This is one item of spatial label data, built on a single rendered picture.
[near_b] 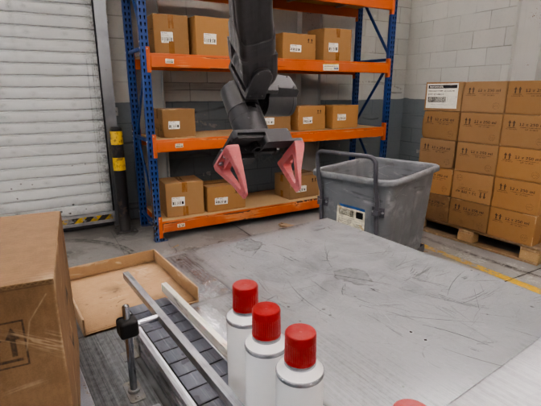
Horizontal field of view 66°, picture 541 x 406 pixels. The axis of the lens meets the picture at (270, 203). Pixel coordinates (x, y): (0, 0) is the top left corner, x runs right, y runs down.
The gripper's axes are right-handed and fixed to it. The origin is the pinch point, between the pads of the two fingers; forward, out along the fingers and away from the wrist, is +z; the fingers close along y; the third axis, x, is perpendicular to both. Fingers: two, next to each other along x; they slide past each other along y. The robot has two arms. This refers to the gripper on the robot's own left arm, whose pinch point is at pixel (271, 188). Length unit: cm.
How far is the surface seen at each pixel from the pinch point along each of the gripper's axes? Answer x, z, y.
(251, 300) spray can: -3.2, 16.4, -10.4
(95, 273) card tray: 68, -12, -20
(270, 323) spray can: -8.6, 20.1, -11.5
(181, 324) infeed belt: 31.6, 12.4, -10.2
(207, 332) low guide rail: 22.1, 16.2, -8.7
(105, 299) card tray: 56, -1, -20
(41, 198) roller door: 340, -172, -25
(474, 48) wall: 167, -227, 444
